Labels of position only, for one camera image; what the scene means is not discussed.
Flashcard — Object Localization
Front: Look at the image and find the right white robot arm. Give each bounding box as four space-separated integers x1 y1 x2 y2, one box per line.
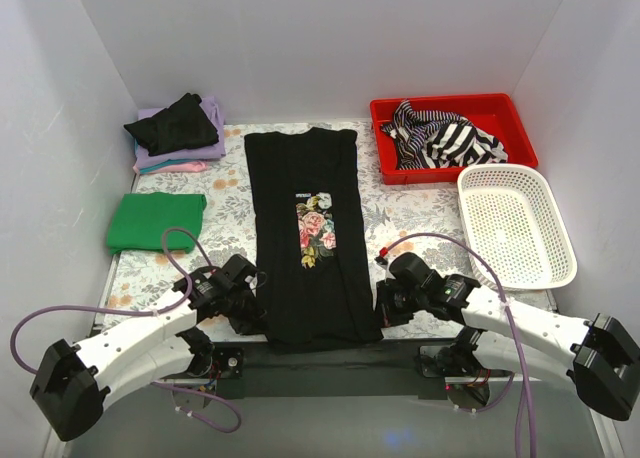
375 253 639 421

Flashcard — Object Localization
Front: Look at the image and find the folded lavender shirt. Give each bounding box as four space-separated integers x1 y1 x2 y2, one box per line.
125 93 226 174

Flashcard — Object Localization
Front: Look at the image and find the floral patterned table mat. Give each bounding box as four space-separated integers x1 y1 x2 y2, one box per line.
98 121 559 344

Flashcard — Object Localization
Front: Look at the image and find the folded pink shirt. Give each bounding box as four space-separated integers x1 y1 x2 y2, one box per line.
133 161 208 175

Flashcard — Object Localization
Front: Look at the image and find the aluminium frame rail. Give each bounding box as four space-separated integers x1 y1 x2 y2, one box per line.
60 340 600 385

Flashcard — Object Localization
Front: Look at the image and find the white perforated plastic basket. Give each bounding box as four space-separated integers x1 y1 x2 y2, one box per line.
457 164 578 291

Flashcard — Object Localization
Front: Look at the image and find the black white striped shirt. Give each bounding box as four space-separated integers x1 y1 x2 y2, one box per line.
381 100 509 170

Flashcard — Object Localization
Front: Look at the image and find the folded teal shirt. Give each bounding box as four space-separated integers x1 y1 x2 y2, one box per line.
134 142 172 170

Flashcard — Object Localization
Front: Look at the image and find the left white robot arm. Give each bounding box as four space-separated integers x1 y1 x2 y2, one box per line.
30 254 265 442

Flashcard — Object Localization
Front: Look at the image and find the red plastic tray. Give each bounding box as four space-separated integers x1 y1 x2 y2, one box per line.
370 94 538 185

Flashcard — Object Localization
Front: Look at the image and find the folded green shirt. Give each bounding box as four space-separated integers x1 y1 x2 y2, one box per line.
106 192 207 254

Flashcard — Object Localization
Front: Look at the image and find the folded black shirt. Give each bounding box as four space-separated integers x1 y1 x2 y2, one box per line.
124 93 219 156

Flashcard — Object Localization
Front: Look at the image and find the black floral print t-shirt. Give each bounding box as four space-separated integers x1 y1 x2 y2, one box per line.
244 128 382 351

